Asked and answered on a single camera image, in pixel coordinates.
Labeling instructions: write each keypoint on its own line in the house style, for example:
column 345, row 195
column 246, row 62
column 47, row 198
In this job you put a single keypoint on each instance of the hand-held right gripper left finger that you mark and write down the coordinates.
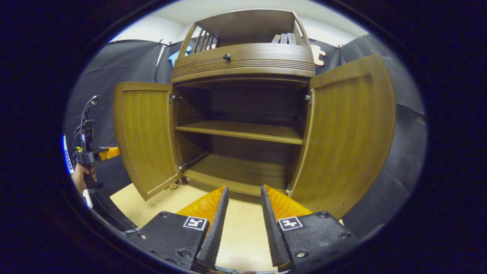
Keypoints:
column 218, row 232

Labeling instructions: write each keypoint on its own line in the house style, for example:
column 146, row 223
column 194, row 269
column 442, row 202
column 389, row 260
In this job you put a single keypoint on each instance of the wooden double-door shoe cabinet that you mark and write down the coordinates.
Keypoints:
column 243, row 167

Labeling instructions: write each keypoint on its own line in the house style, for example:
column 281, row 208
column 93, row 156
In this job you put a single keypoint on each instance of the wooden inner shelf board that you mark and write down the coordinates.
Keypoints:
column 243, row 131

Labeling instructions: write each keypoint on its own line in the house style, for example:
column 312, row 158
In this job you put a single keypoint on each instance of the wooden cabinet door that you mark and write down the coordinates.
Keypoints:
column 346, row 133
column 146, row 133

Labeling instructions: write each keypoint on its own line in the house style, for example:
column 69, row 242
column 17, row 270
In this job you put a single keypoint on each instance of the white blue-edged board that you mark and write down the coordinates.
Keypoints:
column 68, row 156

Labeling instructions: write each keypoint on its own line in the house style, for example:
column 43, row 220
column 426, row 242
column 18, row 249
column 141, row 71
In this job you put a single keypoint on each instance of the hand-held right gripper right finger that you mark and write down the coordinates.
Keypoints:
column 272, row 232

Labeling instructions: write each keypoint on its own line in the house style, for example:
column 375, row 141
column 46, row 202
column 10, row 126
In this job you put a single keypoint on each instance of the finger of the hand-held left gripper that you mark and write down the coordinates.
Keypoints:
column 110, row 153

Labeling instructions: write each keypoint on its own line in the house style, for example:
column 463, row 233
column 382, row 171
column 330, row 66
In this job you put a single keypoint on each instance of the wooden cabinet drawer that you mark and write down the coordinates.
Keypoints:
column 243, row 62

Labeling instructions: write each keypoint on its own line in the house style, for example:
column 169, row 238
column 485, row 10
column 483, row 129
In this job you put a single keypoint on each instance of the black backdrop cloth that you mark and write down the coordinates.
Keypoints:
column 114, row 64

